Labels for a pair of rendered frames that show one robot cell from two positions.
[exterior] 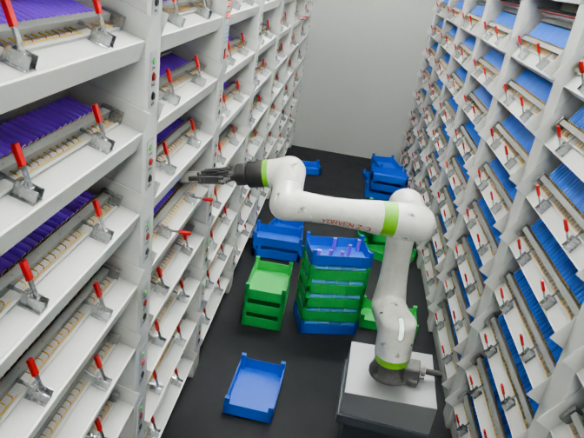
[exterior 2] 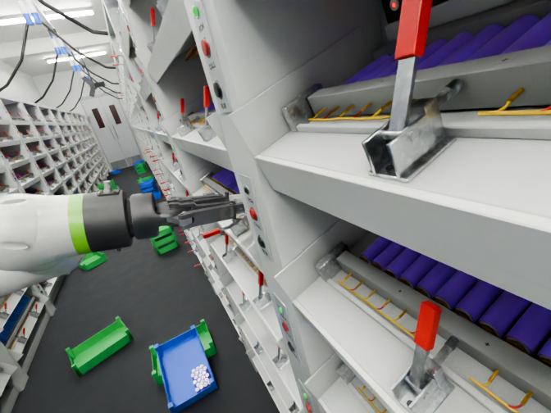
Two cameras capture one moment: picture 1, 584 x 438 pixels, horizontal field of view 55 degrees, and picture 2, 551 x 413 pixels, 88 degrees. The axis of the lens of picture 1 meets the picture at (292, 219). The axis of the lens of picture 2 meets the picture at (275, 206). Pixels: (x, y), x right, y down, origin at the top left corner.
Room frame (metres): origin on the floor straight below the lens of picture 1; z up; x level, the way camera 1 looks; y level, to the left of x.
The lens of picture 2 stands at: (2.27, 0.19, 1.15)
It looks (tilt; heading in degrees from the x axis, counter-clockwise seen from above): 22 degrees down; 155
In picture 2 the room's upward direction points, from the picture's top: 14 degrees counter-clockwise
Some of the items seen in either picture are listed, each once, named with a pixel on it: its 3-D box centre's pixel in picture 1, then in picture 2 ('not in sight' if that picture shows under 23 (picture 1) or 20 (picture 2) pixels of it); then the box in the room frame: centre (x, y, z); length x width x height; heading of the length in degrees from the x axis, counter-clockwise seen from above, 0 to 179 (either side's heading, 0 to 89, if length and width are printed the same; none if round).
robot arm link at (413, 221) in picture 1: (407, 221); not in sight; (1.67, -0.37, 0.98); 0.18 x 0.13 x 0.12; 94
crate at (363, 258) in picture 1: (338, 248); not in sight; (2.46, -0.25, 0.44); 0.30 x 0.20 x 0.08; 102
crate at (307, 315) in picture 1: (327, 303); not in sight; (2.46, -0.25, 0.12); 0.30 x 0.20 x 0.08; 102
